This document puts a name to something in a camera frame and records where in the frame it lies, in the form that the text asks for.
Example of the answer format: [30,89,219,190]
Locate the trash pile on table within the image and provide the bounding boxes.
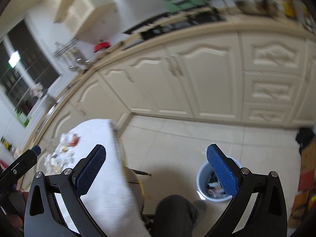
[44,132,80,175]

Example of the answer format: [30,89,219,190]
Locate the light blue trash bin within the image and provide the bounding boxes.
[196,161,232,202]

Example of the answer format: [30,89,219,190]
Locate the dark kitchen window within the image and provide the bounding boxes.
[1,20,60,115]

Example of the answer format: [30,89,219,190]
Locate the cream kitchen cabinet unit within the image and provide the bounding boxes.
[24,22,316,154]

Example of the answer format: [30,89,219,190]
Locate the brown cardboard box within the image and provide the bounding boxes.
[291,137,315,220]

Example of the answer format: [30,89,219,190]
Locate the white cloth covered table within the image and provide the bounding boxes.
[55,119,149,236]

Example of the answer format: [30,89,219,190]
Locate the green dish soap bottle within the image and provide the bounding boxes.
[17,111,29,128]

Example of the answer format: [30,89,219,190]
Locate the black bag on floor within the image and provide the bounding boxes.
[295,127,315,155]

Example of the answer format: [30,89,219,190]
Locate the person's dark trouser leg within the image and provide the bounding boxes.
[150,195,207,237]

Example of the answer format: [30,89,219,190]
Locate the red pot lid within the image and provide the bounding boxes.
[93,40,111,53]

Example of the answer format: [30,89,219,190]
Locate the yellow red seasoning package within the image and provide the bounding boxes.
[282,0,297,19]

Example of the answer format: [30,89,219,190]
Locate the steel wok pan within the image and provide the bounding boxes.
[234,0,278,18]

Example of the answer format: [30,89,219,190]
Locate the black gas stove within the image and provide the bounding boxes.
[124,5,225,41]

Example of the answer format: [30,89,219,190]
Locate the cream upper wall cabinet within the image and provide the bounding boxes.
[47,0,115,38]

